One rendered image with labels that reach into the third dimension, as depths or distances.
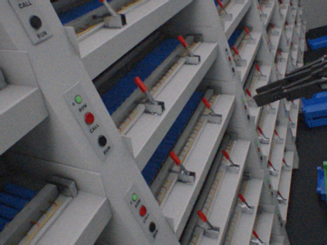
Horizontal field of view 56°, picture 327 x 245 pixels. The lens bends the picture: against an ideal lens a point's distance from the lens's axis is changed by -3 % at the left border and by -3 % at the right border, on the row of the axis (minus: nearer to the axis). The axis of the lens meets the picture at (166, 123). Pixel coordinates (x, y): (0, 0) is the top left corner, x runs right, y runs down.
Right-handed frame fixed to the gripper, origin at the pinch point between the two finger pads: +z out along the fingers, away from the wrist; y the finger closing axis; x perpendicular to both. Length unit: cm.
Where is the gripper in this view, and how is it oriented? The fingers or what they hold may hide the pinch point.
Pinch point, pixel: (270, 93)
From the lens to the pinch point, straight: 76.8
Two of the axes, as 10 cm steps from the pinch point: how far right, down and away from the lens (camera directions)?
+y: 3.8, -5.4, 7.5
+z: -7.5, 2.9, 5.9
